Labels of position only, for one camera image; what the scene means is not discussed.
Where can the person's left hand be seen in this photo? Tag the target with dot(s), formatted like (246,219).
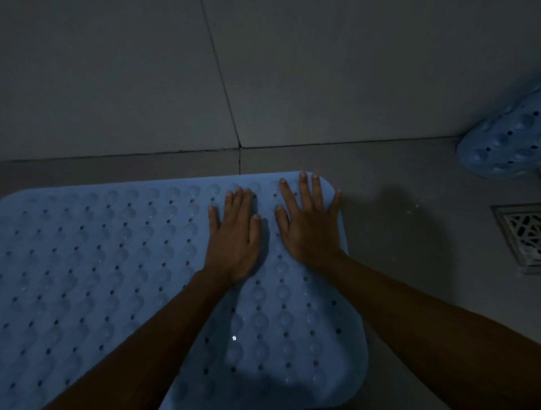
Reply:
(234,249)

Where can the person's left forearm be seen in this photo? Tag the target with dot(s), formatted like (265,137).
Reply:
(139,355)

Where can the person's right hand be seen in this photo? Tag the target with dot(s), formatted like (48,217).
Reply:
(310,236)

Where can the person's right forearm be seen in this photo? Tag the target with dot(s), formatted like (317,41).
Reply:
(444,338)

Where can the square metal floor drain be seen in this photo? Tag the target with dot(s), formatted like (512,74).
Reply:
(524,232)

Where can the blue bath mat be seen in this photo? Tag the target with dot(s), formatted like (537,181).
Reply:
(84,262)
(507,139)

